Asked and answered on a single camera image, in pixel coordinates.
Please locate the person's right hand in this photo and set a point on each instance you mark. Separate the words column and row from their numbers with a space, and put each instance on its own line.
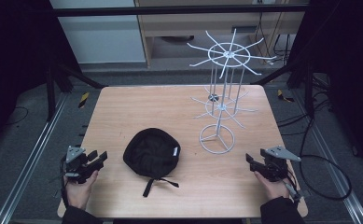
column 272, row 186

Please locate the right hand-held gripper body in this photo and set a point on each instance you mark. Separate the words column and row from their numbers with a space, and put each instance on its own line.
column 275, row 163

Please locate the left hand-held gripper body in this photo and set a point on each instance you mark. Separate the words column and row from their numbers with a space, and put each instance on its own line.
column 77, row 165

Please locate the black metal stand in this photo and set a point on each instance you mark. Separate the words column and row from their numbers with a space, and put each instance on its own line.
column 64, row 84
column 297, row 81

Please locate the aluminium floor rail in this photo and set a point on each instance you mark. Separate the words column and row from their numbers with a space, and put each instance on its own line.
column 30, row 161
column 334, row 158

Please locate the person's left hand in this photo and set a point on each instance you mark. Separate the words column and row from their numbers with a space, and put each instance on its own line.
column 79, row 190

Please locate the white cabinet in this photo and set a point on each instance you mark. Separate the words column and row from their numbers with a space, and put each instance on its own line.
column 98, row 34

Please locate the black beret hat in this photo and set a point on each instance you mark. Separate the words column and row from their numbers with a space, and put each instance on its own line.
column 152, row 156

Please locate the yellow black floor tape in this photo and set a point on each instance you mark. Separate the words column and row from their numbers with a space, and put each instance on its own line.
column 284, row 96
column 83, row 100

